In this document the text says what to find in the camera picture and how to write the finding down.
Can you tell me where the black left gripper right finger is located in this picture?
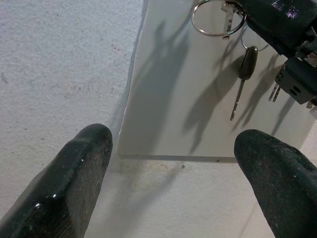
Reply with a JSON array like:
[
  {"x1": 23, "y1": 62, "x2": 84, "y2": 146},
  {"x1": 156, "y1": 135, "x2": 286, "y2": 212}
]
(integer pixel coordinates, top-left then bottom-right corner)
[{"x1": 234, "y1": 128, "x2": 317, "y2": 238}]

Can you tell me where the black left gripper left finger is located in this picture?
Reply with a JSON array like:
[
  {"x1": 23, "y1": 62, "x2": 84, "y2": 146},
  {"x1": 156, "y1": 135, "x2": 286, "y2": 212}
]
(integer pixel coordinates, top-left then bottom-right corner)
[{"x1": 0, "y1": 123, "x2": 113, "y2": 238}]

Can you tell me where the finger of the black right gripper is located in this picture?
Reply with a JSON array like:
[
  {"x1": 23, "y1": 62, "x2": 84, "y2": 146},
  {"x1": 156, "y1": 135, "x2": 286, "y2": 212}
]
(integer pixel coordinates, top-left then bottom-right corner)
[{"x1": 224, "y1": 0, "x2": 317, "y2": 57}]

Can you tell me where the small silver key ring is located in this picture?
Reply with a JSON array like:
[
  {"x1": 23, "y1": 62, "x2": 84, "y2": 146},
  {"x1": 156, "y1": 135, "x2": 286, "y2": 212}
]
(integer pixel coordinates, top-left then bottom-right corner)
[{"x1": 241, "y1": 24, "x2": 270, "y2": 52}]

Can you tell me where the plain silver key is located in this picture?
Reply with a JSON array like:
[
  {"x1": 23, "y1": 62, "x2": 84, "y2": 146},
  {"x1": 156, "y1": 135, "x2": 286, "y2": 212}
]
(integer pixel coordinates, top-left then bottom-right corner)
[{"x1": 221, "y1": 1, "x2": 235, "y2": 41}]

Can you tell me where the black-headed silver key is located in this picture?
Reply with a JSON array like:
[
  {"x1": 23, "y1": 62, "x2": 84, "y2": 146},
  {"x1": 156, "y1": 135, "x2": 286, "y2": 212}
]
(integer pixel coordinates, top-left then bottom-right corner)
[{"x1": 229, "y1": 46, "x2": 259, "y2": 121}]

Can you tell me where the large silver key ring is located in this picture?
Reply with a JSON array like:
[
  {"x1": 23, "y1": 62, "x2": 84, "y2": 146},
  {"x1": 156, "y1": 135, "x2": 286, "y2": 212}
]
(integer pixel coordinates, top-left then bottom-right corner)
[{"x1": 191, "y1": 0, "x2": 248, "y2": 36}]

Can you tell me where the grey wall panel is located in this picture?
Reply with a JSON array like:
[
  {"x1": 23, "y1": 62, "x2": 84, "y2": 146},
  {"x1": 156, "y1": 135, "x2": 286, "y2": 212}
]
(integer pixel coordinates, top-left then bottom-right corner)
[{"x1": 116, "y1": 0, "x2": 317, "y2": 163}]

